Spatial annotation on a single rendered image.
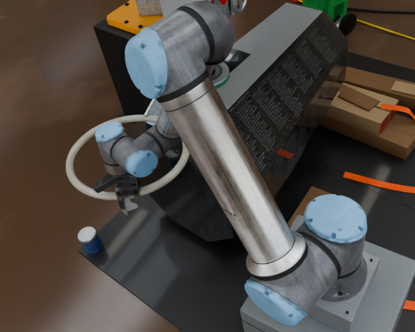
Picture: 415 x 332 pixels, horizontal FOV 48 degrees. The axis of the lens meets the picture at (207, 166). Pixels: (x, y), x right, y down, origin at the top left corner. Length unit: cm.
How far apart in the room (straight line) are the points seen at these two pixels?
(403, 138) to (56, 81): 271
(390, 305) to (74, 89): 306
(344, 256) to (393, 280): 36
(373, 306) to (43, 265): 191
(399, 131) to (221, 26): 218
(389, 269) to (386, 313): 14
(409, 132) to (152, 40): 231
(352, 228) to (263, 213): 25
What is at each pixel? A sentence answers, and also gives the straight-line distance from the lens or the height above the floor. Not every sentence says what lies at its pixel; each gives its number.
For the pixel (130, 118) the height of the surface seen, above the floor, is 89.
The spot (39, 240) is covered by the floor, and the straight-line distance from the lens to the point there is 295.
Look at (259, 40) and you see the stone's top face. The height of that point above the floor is 80.
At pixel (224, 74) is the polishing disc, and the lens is 225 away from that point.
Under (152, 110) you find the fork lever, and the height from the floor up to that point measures 89.
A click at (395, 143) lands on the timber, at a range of 292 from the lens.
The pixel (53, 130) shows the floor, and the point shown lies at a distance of 362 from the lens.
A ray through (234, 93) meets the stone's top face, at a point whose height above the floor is 80.
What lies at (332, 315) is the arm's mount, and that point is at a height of 93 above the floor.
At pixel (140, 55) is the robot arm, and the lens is 86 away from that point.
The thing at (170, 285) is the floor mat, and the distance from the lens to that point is 249.
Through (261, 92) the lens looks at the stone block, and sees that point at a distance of 222.
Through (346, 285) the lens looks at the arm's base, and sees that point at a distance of 132.
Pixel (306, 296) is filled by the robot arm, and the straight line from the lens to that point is 111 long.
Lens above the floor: 214
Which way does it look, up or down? 46 degrees down
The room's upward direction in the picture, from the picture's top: 12 degrees counter-clockwise
